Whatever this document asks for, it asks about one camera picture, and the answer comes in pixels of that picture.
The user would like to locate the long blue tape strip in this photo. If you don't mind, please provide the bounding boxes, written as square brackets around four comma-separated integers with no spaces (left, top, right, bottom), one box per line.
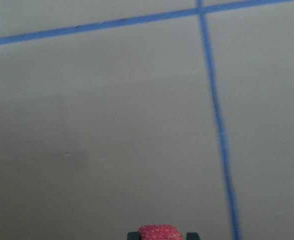
[196,0,242,240]

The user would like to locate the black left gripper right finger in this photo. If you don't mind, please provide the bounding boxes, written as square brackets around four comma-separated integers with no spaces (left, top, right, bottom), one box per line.
[186,232,200,240]

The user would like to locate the red toy strawberry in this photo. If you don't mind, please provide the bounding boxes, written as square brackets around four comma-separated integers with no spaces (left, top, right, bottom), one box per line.
[138,225,183,240]

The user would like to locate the crossing blue tape strip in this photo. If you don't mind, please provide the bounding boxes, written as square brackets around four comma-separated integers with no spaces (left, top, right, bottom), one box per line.
[0,0,283,46]

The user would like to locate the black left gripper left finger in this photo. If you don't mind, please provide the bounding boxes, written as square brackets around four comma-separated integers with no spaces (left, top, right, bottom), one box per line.
[127,231,140,240]

